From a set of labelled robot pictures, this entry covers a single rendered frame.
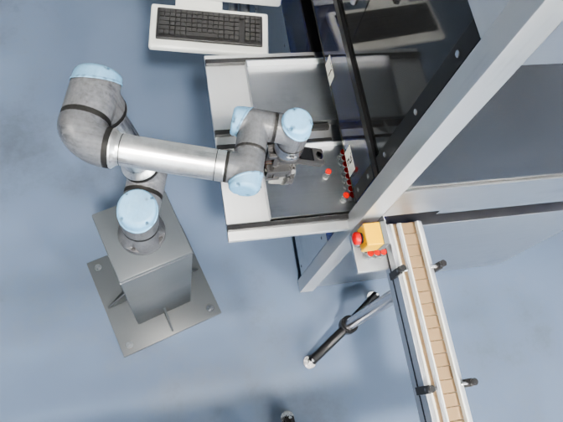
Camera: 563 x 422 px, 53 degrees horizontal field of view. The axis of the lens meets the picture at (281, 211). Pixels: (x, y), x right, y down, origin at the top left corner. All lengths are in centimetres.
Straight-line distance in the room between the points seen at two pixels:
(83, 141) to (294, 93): 94
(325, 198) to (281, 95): 42
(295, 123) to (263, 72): 76
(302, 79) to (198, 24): 46
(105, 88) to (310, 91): 89
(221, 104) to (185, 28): 38
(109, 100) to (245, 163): 35
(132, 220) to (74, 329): 107
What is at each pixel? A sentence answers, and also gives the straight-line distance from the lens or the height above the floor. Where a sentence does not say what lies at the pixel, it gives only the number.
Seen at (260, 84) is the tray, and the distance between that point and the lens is 205.
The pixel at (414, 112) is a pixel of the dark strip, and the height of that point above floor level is 150.
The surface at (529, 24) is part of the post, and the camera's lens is 103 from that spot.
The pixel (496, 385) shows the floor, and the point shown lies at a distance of 295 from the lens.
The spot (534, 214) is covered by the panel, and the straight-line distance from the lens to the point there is 220.
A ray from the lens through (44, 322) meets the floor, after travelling 268.
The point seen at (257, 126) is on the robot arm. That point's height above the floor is 141.
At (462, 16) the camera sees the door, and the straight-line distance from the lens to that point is 120.
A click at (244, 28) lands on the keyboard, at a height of 82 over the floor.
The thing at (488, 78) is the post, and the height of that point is 176.
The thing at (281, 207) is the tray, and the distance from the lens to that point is 184.
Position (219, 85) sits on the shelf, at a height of 88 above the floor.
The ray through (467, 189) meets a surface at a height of 118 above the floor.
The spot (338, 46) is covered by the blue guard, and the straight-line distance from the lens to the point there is 187.
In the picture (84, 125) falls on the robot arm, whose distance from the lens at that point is 134.
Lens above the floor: 257
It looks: 67 degrees down
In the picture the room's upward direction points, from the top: 24 degrees clockwise
